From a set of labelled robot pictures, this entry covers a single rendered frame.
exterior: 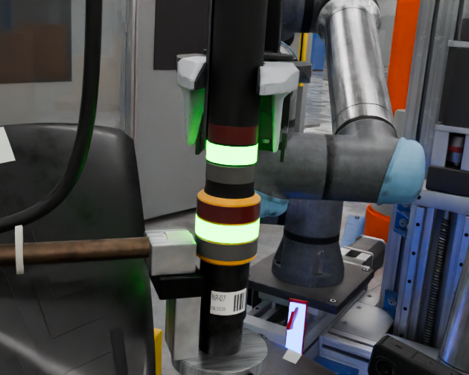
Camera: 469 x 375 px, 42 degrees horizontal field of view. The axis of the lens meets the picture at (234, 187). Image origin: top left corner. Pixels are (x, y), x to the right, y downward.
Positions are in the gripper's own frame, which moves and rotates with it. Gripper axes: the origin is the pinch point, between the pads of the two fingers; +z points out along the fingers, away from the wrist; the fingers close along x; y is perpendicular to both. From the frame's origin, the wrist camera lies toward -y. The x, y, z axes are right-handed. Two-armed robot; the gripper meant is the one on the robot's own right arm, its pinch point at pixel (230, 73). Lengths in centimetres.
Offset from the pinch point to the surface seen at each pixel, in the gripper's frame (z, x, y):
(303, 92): -593, -2, 60
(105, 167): -9.8, 11.2, 9.2
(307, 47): -593, -2, 15
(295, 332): -36, -6, 36
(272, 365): -21.4, -3.8, 32.6
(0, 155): -5.8, 18.2, 7.9
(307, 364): -24.3, -7.7, 33.8
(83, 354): 1.1, 9.0, 19.9
